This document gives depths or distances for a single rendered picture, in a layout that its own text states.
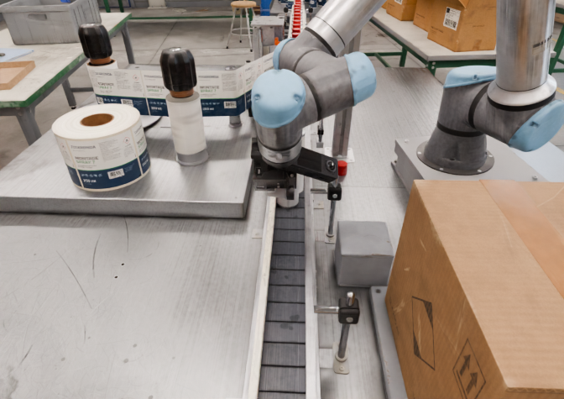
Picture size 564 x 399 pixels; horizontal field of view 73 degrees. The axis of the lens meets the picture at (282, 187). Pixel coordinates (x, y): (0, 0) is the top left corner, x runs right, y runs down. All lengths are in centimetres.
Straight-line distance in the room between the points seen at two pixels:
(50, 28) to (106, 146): 193
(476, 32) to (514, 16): 188
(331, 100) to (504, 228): 28
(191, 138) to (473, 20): 198
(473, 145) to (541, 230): 50
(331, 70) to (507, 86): 40
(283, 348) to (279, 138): 33
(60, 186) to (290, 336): 71
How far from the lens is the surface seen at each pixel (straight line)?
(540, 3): 79
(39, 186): 113
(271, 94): 52
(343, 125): 113
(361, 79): 59
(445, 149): 102
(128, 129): 98
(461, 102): 96
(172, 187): 98
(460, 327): 45
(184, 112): 99
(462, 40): 262
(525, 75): 84
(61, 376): 76
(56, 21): 283
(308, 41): 69
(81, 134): 99
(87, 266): 91
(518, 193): 61
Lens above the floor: 143
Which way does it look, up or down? 35 degrees down
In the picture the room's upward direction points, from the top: straight up
